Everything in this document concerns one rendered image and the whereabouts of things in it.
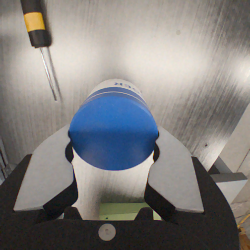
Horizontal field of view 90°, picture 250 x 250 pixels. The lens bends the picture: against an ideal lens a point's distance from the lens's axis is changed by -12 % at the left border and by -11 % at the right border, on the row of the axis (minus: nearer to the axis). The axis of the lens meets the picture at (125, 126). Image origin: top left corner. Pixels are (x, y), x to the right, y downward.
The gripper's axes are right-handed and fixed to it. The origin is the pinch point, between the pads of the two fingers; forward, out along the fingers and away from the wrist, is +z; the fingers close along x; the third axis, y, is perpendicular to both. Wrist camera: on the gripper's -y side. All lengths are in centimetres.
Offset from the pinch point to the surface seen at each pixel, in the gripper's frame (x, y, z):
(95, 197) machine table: -6.8, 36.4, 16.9
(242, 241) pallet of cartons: 273, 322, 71
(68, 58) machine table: -9.2, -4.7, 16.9
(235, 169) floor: 152, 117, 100
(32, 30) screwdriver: -13.9, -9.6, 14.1
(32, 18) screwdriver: -13.7, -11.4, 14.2
